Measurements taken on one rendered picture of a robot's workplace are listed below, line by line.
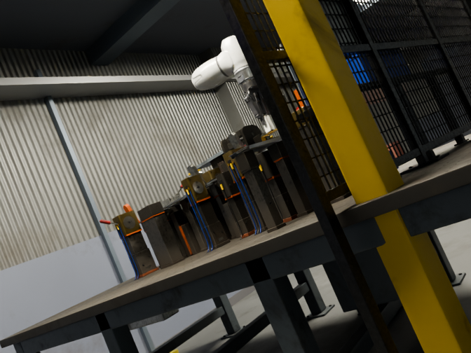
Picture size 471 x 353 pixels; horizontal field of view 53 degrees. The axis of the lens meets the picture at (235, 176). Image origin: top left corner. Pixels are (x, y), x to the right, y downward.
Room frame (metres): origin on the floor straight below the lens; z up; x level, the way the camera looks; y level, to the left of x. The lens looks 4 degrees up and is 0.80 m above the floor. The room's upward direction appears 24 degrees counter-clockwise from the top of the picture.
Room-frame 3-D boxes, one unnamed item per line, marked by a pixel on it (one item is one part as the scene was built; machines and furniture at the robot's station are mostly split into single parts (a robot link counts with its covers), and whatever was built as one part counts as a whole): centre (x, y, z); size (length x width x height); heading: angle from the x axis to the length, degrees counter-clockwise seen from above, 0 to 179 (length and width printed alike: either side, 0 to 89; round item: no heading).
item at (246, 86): (2.02, -0.22, 1.26); 0.08 x 0.07 x 0.09; 135
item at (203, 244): (2.50, 0.26, 0.84); 0.12 x 0.05 x 0.29; 135
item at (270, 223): (1.64, -0.06, 0.84); 0.05 x 0.05 x 0.29; 45
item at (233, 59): (2.02, -0.21, 1.44); 0.13 x 0.11 x 0.16; 65
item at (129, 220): (2.62, 0.67, 0.88); 0.14 x 0.09 x 0.36; 135
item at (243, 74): (2.02, -0.22, 1.34); 0.09 x 0.09 x 0.06
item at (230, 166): (1.90, -0.02, 0.87); 0.12 x 0.07 x 0.35; 135
